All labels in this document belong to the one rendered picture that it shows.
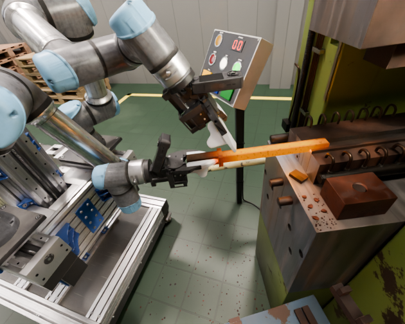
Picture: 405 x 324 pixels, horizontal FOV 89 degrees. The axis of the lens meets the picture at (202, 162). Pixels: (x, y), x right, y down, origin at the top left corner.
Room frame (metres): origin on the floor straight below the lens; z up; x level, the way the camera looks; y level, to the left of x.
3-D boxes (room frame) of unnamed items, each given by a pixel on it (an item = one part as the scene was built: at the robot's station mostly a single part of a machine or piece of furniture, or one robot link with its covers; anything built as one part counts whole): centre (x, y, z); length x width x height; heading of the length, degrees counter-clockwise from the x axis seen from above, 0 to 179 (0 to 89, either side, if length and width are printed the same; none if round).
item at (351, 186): (0.30, -0.36, 0.95); 0.12 x 0.09 x 0.07; 88
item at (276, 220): (0.41, -0.53, 0.69); 0.56 x 0.38 x 0.45; 88
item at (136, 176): (0.46, 0.19, 0.99); 0.08 x 0.05 x 0.08; 178
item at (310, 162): (0.47, -0.52, 0.96); 0.42 x 0.20 x 0.09; 88
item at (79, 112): (0.91, 0.55, 0.98); 0.13 x 0.12 x 0.14; 126
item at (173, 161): (0.46, 0.11, 0.98); 0.12 x 0.08 x 0.09; 88
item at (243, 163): (0.82, -0.23, 0.62); 0.44 x 0.05 x 0.05; 88
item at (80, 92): (4.03, 2.12, 0.39); 1.09 x 0.77 x 0.77; 66
